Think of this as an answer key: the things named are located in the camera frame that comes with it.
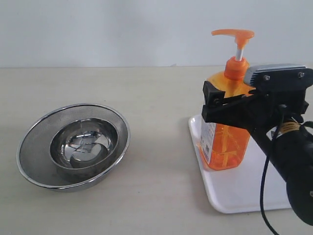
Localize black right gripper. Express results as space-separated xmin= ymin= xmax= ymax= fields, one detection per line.
xmin=201 ymin=81 xmax=308 ymax=147

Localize orange pump soap bottle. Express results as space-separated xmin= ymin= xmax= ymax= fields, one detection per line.
xmin=199 ymin=28 xmax=254 ymax=171

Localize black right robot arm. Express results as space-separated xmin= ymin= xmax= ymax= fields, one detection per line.
xmin=202 ymin=81 xmax=313 ymax=225

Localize small shiny steel bowl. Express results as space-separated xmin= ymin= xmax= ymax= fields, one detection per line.
xmin=50 ymin=118 xmax=119 ymax=183

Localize large steel mesh bowl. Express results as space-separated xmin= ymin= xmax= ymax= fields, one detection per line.
xmin=17 ymin=103 xmax=131 ymax=192

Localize white rectangular plastic tray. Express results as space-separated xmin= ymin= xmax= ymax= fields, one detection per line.
xmin=188 ymin=115 xmax=291 ymax=214

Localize silver wrist camera on right gripper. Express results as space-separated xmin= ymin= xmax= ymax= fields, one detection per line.
xmin=244 ymin=64 xmax=313 ymax=93

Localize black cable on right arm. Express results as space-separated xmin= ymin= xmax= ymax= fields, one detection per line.
xmin=259 ymin=104 xmax=313 ymax=235

